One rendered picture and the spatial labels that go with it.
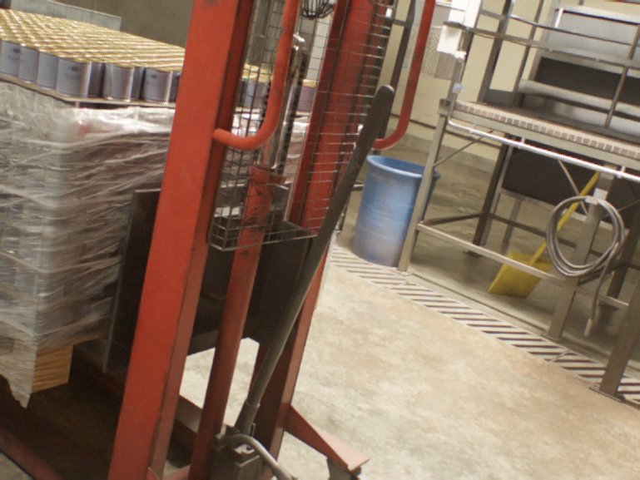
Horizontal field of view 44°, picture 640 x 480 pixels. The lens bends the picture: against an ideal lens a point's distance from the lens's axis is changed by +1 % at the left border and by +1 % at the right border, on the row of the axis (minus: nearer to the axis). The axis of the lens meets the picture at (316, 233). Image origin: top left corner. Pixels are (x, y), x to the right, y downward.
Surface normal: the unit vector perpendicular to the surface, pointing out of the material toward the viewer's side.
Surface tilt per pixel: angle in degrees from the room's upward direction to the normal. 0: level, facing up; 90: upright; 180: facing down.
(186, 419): 0
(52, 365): 88
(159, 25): 90
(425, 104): 90
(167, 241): 90
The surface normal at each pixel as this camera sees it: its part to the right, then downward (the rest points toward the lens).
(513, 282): 0.04, 0.73
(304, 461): 0.22, -0.94
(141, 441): -0.59, 0.09
